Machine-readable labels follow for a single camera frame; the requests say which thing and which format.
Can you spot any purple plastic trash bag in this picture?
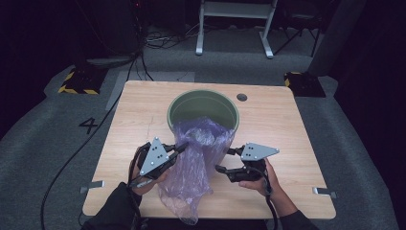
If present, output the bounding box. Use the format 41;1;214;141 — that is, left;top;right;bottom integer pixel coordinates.
157;116;237;226

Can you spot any person's left hand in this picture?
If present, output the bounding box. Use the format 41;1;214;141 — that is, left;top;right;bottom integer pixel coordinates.
128;157;170;196

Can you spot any black metal stand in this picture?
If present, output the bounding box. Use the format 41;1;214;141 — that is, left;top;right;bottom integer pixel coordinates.
272;0;324;58

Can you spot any black equipment rack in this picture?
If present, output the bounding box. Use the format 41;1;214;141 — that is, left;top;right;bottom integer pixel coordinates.
75;0;145;61

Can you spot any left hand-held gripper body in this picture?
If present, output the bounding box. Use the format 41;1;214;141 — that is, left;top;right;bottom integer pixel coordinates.
137;136;175;180

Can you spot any yellow black striped stand base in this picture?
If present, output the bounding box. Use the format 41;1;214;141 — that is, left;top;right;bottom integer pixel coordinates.
57;65;108;96
283;71;327;99

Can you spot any green plastic trash bin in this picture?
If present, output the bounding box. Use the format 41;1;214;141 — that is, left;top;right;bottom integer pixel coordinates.
166;88;240;169

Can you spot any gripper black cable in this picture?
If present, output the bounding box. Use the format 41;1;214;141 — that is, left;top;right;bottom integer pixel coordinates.
127;149;146;230
255;169;280;230

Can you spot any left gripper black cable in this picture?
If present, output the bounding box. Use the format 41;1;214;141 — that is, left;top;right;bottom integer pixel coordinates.
127;149;146;230

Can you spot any grey column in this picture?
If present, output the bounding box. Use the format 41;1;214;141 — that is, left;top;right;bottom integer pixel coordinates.
306;0;368;78

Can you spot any person's right hand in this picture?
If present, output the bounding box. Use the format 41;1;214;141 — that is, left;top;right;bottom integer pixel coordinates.
238;158;283;199

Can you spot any long black floor cable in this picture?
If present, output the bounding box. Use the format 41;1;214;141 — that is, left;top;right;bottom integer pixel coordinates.
39;57;142;230

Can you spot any white metal desk frame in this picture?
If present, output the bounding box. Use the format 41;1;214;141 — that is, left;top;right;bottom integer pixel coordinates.
194;0;279;59

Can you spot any bundle of floor cables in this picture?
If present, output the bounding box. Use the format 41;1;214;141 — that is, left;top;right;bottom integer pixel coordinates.
143;23;200;50

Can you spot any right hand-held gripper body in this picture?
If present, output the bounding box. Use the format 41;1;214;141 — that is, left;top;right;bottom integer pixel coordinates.
231;142;281;184

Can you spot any metal table edge bracket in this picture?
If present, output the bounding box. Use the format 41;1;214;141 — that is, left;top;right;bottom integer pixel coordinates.
311;187;338;199
79;179;105;195

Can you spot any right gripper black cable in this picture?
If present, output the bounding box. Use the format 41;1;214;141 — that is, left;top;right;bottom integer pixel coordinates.
255;169;280;230

